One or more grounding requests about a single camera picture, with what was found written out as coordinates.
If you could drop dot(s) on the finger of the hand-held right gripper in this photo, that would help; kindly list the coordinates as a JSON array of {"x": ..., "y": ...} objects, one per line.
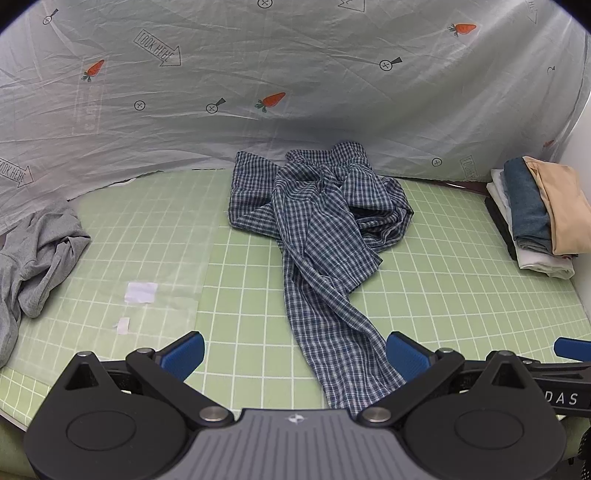
[{"x": 573, "y": 348}]

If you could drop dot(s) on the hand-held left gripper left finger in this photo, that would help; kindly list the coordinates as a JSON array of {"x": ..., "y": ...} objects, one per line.
[{"x": 183, "y": 354}]

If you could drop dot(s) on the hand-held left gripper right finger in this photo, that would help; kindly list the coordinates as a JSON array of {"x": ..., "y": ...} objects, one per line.
[{"x": 407, "y": 355}]

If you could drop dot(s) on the blue plaid shirt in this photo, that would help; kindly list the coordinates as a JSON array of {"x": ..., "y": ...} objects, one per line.
[{"x": 323, "y": 258}]

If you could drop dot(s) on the stack of folded clothes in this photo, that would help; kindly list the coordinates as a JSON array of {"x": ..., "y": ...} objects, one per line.
[{"x": 545, "y": 264}]

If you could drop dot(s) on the small white tape patch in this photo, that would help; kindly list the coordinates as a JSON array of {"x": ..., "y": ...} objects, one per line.
[{"x": 123, "y": 325}]

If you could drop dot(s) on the large white tape patch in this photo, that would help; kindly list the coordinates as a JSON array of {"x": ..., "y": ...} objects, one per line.
[{"x": 141, "y": 293}]

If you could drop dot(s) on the green grid mat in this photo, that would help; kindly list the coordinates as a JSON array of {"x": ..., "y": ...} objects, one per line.
[{"x": 461, "y": 295}]

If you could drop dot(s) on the folded beige garment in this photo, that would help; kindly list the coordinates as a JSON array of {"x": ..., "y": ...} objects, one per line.
[{"x": 565, "y": 207}]

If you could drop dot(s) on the folded black garment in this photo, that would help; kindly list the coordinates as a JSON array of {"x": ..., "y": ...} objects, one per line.
[{"x": 501, "y": 226}]

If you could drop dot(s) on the folded blue garment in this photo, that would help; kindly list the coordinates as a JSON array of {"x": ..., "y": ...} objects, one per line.
[{"x": 528, "y": 207}]

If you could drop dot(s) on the grey knit garment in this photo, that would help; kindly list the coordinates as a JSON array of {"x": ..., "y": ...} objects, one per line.
[{"x": 37, "y": 258}]

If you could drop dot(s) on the grey printed bed sheet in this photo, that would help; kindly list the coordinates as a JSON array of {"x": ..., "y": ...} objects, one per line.
[{"x": 286, "y": 83}]

